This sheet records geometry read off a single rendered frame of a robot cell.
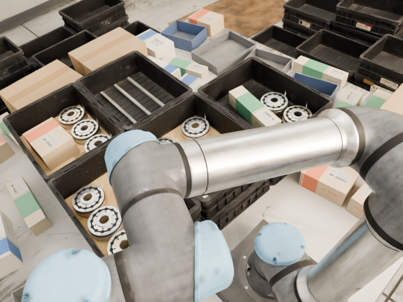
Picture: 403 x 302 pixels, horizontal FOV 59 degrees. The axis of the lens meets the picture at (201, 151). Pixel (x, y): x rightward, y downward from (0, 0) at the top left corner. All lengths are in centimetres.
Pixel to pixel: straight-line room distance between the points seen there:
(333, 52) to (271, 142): 208
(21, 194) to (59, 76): 56
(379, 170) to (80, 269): 43
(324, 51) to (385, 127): 197
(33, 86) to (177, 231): 141
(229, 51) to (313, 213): 101
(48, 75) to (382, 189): 147
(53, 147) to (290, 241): 84
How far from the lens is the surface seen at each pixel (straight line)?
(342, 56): 252
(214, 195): 101
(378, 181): 59
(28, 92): 170
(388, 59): 236
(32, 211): 137
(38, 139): 137
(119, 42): 183
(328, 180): 126
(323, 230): 124
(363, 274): 71
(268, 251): 87
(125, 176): 42
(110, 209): 113
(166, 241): 36
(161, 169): 42
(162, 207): 38
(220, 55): 190
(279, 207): 126
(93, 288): 34
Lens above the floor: 176
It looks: 49 degrees down
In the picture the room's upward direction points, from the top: 8 degrees counter-clockwise
